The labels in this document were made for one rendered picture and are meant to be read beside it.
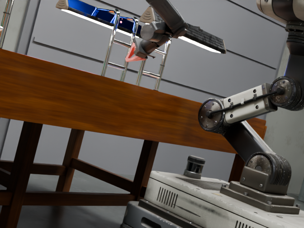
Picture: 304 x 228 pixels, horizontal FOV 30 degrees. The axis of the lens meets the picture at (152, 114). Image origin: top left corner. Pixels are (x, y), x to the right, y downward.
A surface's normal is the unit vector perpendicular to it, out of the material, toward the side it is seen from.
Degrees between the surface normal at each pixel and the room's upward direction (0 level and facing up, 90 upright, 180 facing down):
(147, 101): 90
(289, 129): 90
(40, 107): 90
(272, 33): 90
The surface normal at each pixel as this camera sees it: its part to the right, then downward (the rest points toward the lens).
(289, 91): -0.68, -0.18
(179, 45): 0.66, 0.20
